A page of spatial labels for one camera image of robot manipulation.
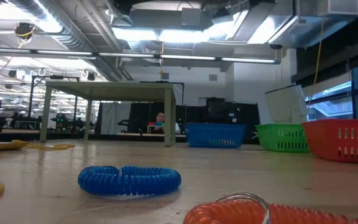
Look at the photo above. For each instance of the red coil wristband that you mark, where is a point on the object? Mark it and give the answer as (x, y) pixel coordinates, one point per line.
(228, 214)

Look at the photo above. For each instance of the person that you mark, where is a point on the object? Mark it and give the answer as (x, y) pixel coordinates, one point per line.
(159, 118)

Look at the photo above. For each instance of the large blue coil wristband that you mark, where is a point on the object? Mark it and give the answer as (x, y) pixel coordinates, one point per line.
(129, 182)

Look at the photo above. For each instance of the black equipment cabinet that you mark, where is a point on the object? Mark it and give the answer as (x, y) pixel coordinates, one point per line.
(247, 112)

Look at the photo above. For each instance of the silver air duct box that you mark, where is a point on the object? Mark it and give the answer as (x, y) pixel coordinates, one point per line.
(303, 31)

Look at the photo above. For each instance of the green plastic basket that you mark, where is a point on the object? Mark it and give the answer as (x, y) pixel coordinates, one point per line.
(281, 138)

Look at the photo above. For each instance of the green perforated metal shelf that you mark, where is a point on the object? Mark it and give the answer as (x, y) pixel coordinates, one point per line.
(113, 91)

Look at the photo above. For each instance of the blue plastic basket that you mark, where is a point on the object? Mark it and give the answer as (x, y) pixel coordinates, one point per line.
(214, 137)

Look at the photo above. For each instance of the long ceiling light bar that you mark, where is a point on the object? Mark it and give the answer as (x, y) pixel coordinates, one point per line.
(185, 57)

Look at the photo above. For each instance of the silver spiral duct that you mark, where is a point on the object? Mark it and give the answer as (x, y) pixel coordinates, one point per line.
(73, 40)

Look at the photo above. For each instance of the white curtain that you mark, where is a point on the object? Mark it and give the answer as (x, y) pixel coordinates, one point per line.
(115, 118)

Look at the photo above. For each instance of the red plastic basket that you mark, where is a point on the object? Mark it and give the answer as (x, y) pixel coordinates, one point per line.
(337, 140)

